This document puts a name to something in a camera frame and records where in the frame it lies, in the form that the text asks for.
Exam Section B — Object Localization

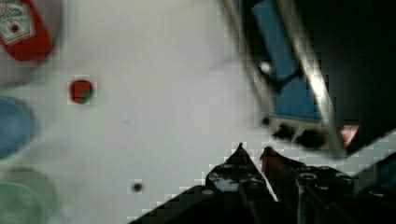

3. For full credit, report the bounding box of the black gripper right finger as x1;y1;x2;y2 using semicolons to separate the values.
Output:
260;147;354;224

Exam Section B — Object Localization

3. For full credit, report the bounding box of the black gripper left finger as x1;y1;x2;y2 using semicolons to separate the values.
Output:
129;144;278;224

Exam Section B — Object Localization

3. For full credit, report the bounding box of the blue glass oven door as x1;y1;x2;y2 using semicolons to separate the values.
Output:
223;0;321;122

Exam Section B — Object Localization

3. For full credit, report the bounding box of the black toaster oven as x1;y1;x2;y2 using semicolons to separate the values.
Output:
224;0;395;157

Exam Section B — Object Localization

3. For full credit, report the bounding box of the small red tomato toy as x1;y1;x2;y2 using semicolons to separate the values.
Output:
68;79;93;105

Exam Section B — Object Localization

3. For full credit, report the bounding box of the green mug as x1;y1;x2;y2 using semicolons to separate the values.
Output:
0;167;58;224

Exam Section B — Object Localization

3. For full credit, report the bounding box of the pink round plate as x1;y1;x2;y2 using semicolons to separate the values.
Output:
0;0;63;86

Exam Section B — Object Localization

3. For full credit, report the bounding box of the red ketchup bottle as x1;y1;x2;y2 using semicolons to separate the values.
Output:
0;0;53;62

